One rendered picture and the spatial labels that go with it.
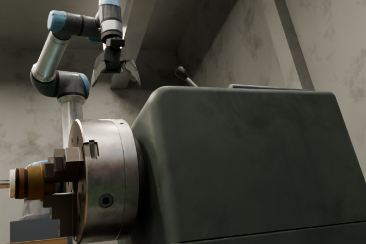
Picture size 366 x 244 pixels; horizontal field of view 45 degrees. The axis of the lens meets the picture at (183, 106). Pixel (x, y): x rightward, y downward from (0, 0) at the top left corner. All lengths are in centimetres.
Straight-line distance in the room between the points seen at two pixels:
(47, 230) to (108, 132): 62
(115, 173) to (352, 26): 431
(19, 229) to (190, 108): 79
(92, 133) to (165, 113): 18
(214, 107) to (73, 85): 90
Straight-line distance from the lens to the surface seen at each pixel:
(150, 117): 107
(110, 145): 106
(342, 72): 521
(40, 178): 113
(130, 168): 105
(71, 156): 105
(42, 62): 177
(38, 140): 911
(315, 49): 563
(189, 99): 110
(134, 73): 143
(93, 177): 103
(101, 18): 155
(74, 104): 187
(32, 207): 167
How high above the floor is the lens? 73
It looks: 25 degrees up
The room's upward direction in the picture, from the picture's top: 10 degrees counter-clockwise
